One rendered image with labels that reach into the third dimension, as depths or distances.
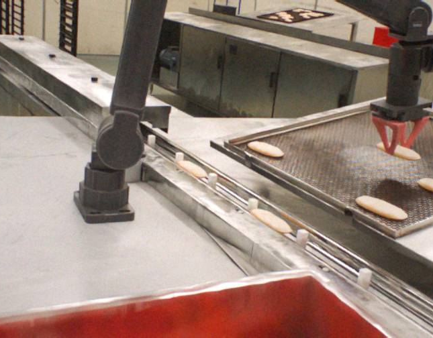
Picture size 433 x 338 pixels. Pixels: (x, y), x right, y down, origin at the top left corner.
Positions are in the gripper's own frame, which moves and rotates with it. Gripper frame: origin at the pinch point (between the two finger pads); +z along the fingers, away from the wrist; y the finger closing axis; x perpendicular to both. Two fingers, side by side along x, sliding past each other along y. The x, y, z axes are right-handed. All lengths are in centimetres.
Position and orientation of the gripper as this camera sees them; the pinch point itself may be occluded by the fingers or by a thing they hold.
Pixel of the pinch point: (397, 147)
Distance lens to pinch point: 121.0
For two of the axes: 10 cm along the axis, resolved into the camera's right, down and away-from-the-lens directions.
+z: 0.3, 9.2, 3.9
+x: -5.2, -3.2, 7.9
